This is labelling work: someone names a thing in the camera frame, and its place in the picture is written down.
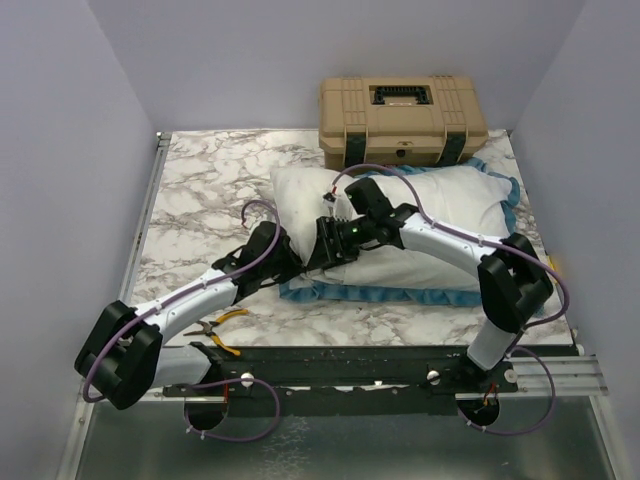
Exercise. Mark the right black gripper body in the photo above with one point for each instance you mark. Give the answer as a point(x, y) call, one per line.
point(348, 235)

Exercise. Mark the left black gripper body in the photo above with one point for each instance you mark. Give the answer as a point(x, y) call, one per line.
point(285, 266)

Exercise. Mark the white pillow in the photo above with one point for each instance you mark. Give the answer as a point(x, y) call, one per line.
point(298, 195)

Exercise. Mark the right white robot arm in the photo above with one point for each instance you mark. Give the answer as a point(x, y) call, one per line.
point(514, 283)

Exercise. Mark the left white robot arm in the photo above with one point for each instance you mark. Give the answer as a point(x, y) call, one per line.
point(120, 356)

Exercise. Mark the tan plastic toolbox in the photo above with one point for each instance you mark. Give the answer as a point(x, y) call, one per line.
point(431, 121)

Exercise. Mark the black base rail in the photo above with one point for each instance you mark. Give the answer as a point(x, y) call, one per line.
point(340, 381)

